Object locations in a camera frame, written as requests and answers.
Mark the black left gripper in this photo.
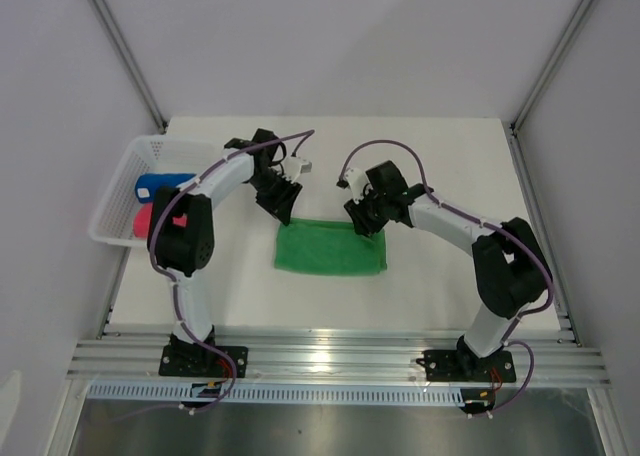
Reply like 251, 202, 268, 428
248, 170, 303, 226

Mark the aluminium left frame post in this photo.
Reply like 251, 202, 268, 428
87, 0, 168, 134

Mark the aluminium front rail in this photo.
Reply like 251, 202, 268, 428
67, 325, 611, 388

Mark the green towel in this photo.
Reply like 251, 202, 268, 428
273, 218, 387, 277

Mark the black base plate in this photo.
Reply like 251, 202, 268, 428
158, 345, 249, 379
416, 349, 516, 383

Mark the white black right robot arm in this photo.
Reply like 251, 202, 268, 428
344, 185, 554, 380

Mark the aluminium frame post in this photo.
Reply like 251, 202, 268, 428
87, 0, 168, 134
509, 0, 599, 134

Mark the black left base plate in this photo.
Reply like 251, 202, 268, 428
158, 345, 249, 379

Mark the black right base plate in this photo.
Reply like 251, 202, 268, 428
416, 349, 516, 383

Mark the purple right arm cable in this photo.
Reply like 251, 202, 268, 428
337, 139, 555, 420

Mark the red towel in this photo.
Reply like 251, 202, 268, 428
133, 203, 187, 239

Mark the aluminium right side rail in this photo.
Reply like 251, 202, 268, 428
502, 122, 583, 347

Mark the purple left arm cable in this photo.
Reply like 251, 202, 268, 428
148, 129, 316, 422

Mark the aluminium left side rail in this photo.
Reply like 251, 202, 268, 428
95, 247, 131, 340

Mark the blue towel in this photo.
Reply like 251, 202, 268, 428
134, 173, 195, 204

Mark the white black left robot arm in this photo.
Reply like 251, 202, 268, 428
147, 128, 314, 376

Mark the aluminium right frame post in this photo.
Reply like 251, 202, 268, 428
509, 0, 599, 134

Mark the white slotted cable duct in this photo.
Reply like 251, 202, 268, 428
86, 380, 464, 407

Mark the white perforated plastic basket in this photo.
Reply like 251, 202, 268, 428
88, 135, 221, 248

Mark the aluminium rail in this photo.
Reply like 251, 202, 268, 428
502, 122, 583, 347
67, 325, 611, 388
95, 247, 131, 340

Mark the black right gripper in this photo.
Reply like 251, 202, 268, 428
344, 187, 389, 239

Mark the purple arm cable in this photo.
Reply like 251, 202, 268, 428
148, 129, 316, 422
337, 139, 555, 420

